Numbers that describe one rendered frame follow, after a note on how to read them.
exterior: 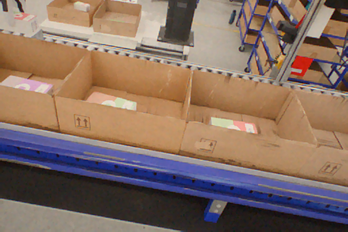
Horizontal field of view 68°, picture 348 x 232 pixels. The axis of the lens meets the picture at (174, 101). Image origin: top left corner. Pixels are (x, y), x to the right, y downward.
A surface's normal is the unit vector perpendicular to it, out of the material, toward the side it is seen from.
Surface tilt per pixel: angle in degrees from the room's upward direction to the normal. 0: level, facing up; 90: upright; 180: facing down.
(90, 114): 90
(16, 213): 0
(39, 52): 90
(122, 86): 90
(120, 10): 88
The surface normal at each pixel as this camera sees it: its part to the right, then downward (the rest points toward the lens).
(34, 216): 0.15, -0.77
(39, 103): -0.09, 0.62
